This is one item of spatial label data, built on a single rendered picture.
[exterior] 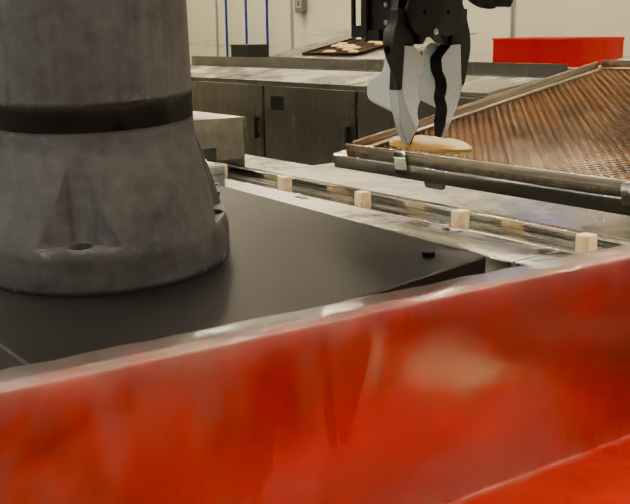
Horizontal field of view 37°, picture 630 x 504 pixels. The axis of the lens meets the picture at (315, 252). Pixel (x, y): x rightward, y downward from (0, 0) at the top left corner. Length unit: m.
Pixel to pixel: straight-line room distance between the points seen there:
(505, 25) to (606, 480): 5.37
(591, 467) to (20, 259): 0.31
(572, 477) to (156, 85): 0.29
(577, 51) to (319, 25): 3.06
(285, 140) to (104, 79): 4.13
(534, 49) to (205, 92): 1.80
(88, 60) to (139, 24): 0.03
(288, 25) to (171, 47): 6.90
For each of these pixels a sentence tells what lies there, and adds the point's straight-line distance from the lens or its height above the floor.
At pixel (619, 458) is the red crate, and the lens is 0.50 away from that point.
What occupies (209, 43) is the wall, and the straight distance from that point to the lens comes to 8.42.
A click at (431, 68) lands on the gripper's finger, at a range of 0.92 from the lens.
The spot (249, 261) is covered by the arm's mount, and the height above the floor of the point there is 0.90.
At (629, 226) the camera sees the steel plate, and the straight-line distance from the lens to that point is 1.08.
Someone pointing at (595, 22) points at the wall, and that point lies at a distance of 5.39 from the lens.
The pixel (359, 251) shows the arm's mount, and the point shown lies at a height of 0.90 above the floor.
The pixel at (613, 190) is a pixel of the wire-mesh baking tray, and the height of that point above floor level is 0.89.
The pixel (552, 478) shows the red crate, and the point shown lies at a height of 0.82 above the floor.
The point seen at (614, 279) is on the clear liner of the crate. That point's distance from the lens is 0.48.
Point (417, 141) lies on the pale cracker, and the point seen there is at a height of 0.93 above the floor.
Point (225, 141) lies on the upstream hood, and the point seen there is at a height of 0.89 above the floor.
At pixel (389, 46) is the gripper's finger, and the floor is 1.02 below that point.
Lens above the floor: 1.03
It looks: 13 degrees down
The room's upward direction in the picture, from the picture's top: 1 degrees counter-clockwise
